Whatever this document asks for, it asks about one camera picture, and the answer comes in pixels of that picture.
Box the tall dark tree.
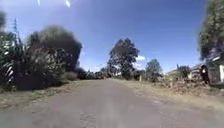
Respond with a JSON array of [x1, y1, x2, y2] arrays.
[[107, 37, 141, 80]]

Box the row of low bushes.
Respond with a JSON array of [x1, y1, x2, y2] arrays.
[[74, 68, 111, 80]]

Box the small green tree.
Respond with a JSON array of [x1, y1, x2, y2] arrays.
[[145, 58, 164, 83]]

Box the grey asphalt road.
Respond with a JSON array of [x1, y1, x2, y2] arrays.
[[0, 78, 224, 128]]

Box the broad dark round tree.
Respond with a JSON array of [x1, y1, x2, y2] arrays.
[[26, 25, 83, 81]]

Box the dry grass verge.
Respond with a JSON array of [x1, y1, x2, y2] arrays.
[[116, 79, 224, 113]]

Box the row of tall leafy plants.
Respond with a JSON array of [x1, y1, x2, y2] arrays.
[[0, 19, 68, 93]]

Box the building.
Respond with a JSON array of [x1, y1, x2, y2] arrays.
[[188, 53, 224, 85]]

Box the tall green tree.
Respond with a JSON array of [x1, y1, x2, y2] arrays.
[[198, 0, 224, 62]]

